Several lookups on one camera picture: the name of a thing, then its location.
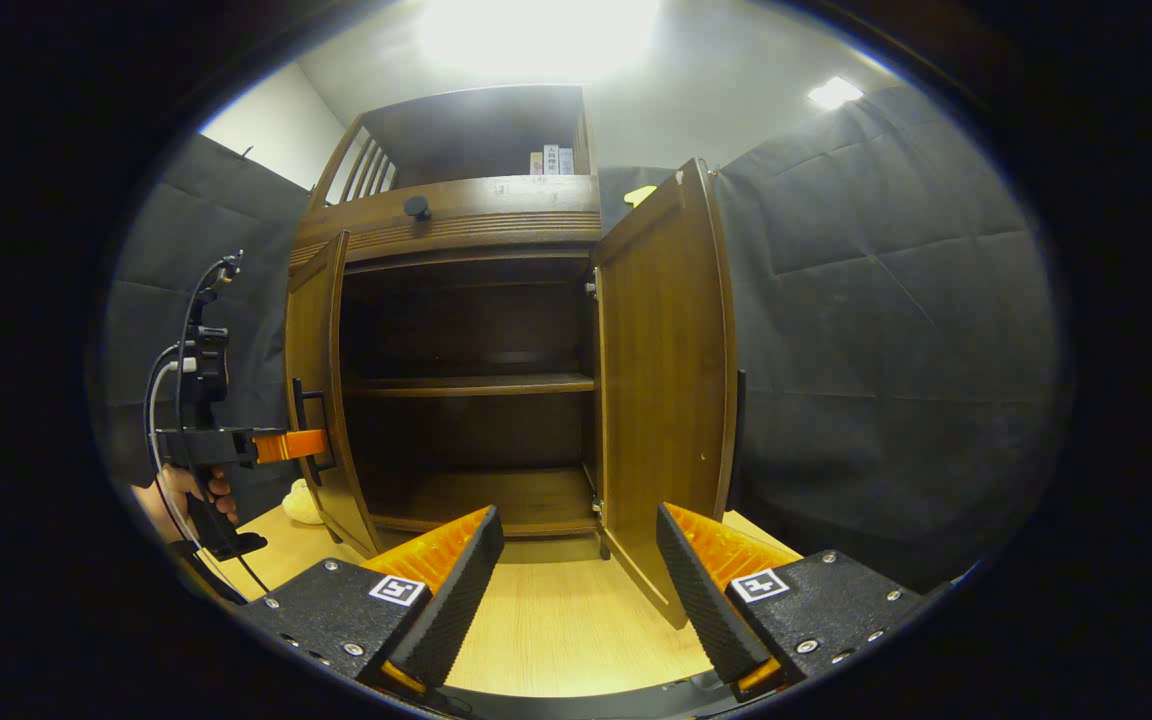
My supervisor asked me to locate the wooden double-door shoe cabinet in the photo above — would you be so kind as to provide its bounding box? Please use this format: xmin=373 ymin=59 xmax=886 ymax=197
xmin=286 ymin=85 xmax=605 ymax=561

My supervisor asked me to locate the small ceiling light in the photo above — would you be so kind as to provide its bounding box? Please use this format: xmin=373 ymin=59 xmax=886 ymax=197
xmin=808 ymin=76 xmax=865 ymax=111

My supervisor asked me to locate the wooden cabinet shelf board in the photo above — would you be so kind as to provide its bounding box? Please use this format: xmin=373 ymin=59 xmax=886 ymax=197
xmin=346 ymin=373 xmax=597 ymax=399

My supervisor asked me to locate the pale yellow soft toy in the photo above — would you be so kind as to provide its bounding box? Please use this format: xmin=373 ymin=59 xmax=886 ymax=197
xmin=281 ymin=478 xmax=325 ymax=526

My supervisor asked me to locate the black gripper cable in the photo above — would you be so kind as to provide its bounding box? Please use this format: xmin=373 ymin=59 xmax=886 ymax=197
xmin=173 ymin=252 xmax=272 ymax=593

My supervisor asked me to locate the large ceiling light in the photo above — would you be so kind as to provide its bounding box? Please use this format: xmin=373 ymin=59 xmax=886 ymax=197
xmin=416 ymin=0 xmax=662 ymax=83

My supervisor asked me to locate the wooden shoe cabinet door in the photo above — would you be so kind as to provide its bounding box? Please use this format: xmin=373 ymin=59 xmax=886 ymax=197
xmin=284 ymin=230 xmax=382 ymax=559
xmin=591 ymin=157 xmax=745 ymax=631

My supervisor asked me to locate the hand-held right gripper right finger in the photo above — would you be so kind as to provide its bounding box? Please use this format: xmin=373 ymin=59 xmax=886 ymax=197
xmin=656 ymin=501 xmax=929 ymax=701

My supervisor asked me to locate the wooden cabinet drawer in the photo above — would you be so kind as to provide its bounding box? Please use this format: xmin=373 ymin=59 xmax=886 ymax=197
xmin=288 ymin=175 xmax=603 ymax=273

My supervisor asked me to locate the black backdrop cloth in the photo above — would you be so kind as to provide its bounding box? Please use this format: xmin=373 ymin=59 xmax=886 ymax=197
xmin=101 ymin=85 xmax=1067 ymax=591

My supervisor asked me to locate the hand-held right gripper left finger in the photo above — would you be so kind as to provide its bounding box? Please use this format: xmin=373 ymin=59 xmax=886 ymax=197
xmin=236 ymin=503 xmax=505 ymax=699

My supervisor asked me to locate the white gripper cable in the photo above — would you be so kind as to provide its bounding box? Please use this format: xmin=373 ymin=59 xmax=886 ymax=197
xmin=144 ymin=358 xmax=205 ymax=553

